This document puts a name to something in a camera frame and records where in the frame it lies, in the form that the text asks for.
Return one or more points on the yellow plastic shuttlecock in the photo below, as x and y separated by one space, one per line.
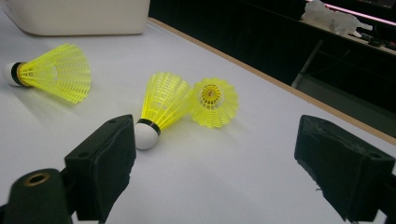
165 99
214 109
59 73

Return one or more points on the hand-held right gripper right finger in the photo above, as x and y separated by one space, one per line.
342 168

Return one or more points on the grey metal frame desk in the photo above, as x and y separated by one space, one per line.
308 62

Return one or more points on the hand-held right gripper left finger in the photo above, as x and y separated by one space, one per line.
102 161

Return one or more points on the white crumpled plastic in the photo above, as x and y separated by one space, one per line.
330 17

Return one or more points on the white plastic storage bin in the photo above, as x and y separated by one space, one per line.
77 15

